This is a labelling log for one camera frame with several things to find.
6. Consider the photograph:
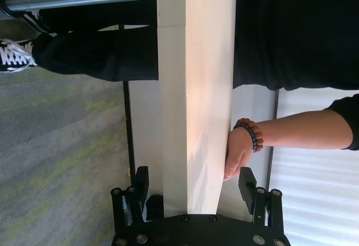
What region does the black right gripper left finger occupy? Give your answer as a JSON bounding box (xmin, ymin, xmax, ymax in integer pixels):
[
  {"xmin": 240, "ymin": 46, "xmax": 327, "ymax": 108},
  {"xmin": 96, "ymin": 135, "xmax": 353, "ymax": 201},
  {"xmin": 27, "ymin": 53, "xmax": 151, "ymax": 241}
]
[{"xmin": 110, "ymin": 166, "xmax": 151, "ymax": 234}]

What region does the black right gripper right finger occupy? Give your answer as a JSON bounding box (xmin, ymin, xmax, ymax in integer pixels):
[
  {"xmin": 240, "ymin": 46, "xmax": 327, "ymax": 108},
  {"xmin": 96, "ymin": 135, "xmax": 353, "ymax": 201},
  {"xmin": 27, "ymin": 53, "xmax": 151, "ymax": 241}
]
[{"xmin": 237, "ymin": 166, "xmax": 284, "ymax": 231}]

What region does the person's left forearm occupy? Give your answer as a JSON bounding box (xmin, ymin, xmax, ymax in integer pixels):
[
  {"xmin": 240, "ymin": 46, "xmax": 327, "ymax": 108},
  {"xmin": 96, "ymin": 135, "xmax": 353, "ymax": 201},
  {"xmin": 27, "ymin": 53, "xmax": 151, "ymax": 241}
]
[{"xmin": 254, "ymin": 108, "xmax": 353, "ymax": 149}]

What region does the person's left hand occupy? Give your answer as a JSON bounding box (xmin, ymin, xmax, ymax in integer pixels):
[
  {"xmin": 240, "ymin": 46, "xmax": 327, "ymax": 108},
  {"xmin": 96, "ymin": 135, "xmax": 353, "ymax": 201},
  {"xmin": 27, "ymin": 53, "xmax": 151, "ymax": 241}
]
[{"xmin": 223, "ymin": 127, "xmax": 253, "ymax": 181}]

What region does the person in black clothes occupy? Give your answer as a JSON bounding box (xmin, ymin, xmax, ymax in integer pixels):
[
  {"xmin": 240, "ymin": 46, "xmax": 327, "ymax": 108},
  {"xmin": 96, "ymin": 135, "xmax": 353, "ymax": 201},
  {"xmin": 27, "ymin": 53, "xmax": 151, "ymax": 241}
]
[{"xmin": 32, "ymin": 0, "xmax": 160, "ymax": 83}]

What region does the black shirt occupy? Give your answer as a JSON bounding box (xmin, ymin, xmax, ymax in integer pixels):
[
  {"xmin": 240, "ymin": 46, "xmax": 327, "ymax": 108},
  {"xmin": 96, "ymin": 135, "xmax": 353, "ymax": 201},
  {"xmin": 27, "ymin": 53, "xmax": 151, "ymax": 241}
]
[{"xmin": 234, "ymin": 0, "xmax": 359, "ymax": 151}]

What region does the person's left black sneaker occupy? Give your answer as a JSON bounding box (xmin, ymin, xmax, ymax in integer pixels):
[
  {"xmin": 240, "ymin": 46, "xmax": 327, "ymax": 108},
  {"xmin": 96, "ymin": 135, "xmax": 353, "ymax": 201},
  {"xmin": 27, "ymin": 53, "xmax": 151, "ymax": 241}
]
[{"xmin": 0, "ymin": 38, "xmax": 39, "ymax": 74}]

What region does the person's black sneaker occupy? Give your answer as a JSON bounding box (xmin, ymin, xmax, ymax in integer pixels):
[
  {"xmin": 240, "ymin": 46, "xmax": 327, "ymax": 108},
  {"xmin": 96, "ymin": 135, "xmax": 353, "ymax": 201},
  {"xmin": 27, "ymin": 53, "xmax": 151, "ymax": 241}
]
[
  {"xmin": 0, "ymin": 38, "xmax": 39, "ymax": 74},
  {"xmin": 12, "ymin": 0, "xmax": 43, "ymax": 35}
]

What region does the person's right black sneaker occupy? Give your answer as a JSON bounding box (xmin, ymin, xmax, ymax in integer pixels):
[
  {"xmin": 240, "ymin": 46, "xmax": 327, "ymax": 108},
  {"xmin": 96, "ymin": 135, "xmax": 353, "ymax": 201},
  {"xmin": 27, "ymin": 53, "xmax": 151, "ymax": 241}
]
[{"xmin": 12, "ymin": 0, "xmax": 43, "ymax": 35}]

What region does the blue bead bracelet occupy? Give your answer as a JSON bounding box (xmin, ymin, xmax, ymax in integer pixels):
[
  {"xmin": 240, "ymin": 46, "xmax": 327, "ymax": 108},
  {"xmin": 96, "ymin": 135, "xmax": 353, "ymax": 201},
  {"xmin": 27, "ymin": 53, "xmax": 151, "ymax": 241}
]
[{"xmin": 232, "ymin": 125, "xmax": 260, "ymax": 153}]

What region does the brown wooden bead bracelet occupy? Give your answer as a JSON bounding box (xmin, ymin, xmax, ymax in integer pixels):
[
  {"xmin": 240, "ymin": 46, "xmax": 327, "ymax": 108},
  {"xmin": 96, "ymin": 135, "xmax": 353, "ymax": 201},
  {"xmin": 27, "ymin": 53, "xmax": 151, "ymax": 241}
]
[{"xmin": 234, "ymin": 118, "xmax": 266, "ymax": 150}]

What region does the black wall baseboard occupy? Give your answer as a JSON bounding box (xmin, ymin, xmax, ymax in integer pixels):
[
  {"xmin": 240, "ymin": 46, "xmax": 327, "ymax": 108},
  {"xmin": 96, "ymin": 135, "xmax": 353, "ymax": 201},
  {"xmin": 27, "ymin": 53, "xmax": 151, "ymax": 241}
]
[{"xmin": 119, "ymin": 24, "xmax": 135, "ymax": 196}]

